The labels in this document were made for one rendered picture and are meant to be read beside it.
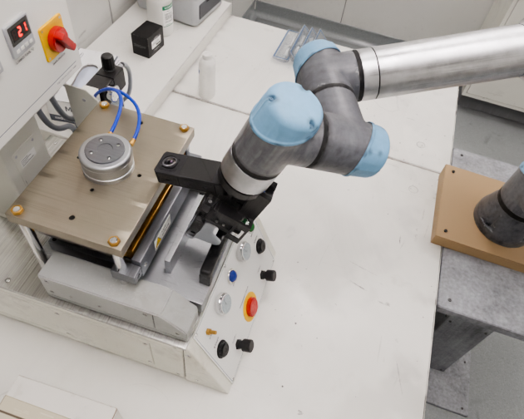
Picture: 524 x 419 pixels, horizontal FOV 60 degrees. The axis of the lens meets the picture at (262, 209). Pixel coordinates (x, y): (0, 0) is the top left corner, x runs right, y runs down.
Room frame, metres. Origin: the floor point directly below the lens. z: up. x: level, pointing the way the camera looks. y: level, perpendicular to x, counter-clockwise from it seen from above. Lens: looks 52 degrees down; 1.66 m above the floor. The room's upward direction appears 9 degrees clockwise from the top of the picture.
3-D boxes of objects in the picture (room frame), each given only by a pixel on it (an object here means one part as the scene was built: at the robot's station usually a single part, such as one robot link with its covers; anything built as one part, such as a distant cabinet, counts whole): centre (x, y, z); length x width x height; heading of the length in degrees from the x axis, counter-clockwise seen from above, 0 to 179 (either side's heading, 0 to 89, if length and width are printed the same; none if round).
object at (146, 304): (0.32, 0.20, 0.97); 0.25 x 0.05 x 0.07; 81
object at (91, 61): (0.97, 0.53, 0.83); 0.23 x 0.12 x 0.07; 179
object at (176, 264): (0.46, 0.20, 0.97); 0.30 x 0.22 x 0.08; 81
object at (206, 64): (1.12, 0.23, 0.82); 0.05 x 0.05 x 0.14
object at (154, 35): (1.24, 0.44, 0.83); 0.09 x 0.06 x 0.07; 164
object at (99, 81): (0.71, 0.34, 1.05); 0.15 x 0.05 x 0.15; 171
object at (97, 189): (0.49, 0.28, 1.08); 0.31 x 0.24 x 0.13; 171
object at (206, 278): (0.43, 0.06, 0.99); 0.15 x 0.02 x 0.04; 171
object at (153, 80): (1.22, 0.46, 0.77); 0.84 x 0.30 x 0.04; 169
